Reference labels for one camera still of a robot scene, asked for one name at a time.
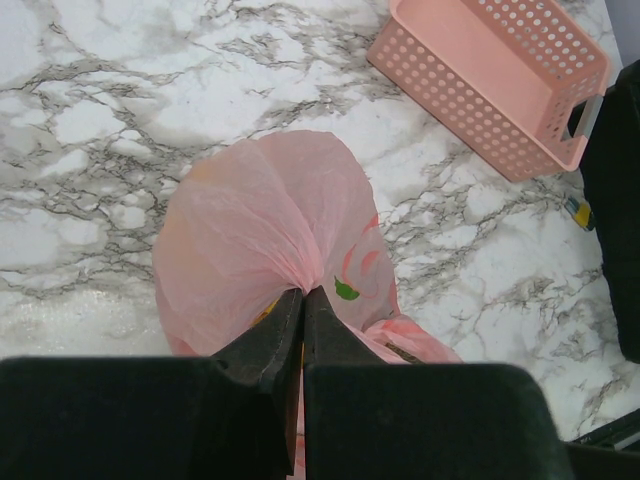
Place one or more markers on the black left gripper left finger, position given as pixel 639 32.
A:
pixel 231 415

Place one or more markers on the small yellow black object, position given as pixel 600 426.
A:
pixel 581 213

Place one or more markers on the pink perforated plastic basket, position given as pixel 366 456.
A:
pixel 518 81

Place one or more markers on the black plastic toolbox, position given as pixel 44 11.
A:
pixel 610 170

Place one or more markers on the pink plastic bag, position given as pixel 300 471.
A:
pixel 289 211

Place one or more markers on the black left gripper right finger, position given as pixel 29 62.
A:
pixel 367 419

